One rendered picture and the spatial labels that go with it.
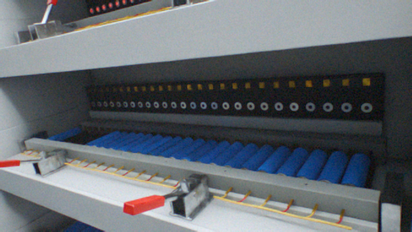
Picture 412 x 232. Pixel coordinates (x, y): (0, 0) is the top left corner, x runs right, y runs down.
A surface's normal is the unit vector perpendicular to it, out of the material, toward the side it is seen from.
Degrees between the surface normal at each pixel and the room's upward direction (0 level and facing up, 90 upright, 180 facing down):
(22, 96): 90
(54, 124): 90
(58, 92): 90
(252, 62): 90
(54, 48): 106
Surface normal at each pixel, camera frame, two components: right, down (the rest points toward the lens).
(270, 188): -0.55, 0.30
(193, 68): -0.57, 0.04
